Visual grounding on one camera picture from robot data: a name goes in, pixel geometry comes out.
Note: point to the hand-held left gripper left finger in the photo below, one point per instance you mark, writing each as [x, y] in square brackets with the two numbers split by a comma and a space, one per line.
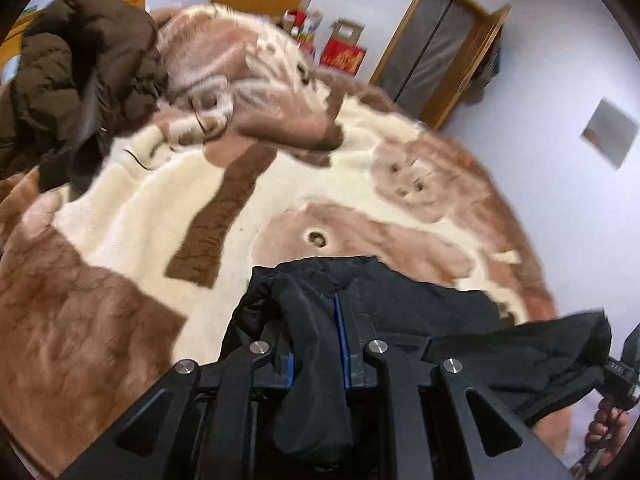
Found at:
[235, 375]

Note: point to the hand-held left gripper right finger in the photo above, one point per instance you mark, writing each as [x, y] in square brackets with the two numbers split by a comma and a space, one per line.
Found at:
[350, 355]

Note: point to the black puffer jacket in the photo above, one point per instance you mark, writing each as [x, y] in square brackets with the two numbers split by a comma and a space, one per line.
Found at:
[450, 310]

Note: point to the person's right hand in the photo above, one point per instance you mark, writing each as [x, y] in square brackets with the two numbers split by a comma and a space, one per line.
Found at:
[607, 425]

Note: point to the brown cream printed blanket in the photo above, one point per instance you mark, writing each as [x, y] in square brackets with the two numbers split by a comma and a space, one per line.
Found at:
[150, 210]

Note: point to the red gift box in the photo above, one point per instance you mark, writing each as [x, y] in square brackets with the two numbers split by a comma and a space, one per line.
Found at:
[344, 59]

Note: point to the hanging bags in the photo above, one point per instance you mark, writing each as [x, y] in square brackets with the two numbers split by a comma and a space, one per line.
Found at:
[486, 75]

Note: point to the wooden framed door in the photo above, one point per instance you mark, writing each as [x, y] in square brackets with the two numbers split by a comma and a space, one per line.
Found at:
[435, 50]

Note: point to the cardboard box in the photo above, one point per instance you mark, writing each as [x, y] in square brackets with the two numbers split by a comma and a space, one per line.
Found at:
[346, 32]

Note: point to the brown puffer jacket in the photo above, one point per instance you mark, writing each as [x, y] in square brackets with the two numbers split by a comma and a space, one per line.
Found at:
[65, 75]

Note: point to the grey wall panel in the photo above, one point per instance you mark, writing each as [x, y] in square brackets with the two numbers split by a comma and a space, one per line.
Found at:
[610, 132]

